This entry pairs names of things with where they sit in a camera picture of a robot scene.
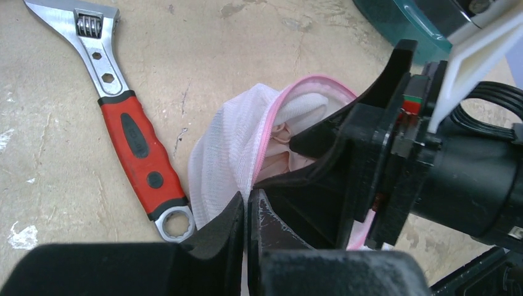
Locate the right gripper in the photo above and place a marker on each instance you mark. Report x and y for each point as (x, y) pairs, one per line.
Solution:
(466, 176)

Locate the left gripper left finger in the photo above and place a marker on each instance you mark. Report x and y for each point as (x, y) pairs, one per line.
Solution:
(207, 263)

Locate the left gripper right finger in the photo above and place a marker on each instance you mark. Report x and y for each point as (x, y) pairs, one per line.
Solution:
(279, 262)

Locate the pale pink bra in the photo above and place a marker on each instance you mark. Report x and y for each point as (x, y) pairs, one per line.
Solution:
(293, 117)

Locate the pink-trimmed mesh laundry bag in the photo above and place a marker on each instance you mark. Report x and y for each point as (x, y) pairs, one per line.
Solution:
(227, 158)

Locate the teal plastic bin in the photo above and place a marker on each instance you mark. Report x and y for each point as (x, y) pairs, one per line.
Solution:
(397, 20)

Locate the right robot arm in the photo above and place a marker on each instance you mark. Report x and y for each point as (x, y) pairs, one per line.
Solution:
(496, 272)

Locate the red-handled adjustable wrench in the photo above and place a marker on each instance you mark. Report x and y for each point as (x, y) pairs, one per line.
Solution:
(89, 28)

